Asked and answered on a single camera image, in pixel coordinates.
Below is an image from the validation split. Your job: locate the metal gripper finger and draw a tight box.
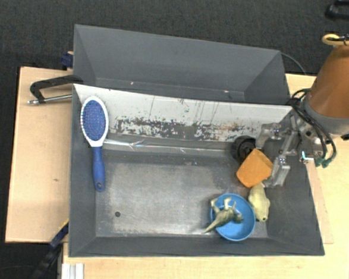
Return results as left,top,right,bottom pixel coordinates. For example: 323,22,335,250
256,121,288,152
262,155,292,190

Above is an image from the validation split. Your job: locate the orange plastic cup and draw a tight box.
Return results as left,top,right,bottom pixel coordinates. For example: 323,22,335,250
234,146,275,190

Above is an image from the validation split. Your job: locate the black round cap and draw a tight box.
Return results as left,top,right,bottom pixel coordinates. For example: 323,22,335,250
229,134,257,165

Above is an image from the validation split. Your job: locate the pale yellow toy frog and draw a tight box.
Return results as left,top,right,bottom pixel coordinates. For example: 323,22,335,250
246,180,273,224

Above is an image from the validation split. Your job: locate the blue plastic bowl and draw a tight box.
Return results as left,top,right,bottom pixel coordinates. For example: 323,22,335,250
207,192,259,243

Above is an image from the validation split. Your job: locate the green toy dinosaur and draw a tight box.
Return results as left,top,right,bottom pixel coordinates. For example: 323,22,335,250
202,194,246,237

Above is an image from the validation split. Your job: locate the grey metal bin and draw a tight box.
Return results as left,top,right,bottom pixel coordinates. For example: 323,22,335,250
57,23,340,276

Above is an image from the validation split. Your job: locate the blue and white hairbrush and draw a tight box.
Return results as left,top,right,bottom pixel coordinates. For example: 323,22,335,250
74,95,112,193

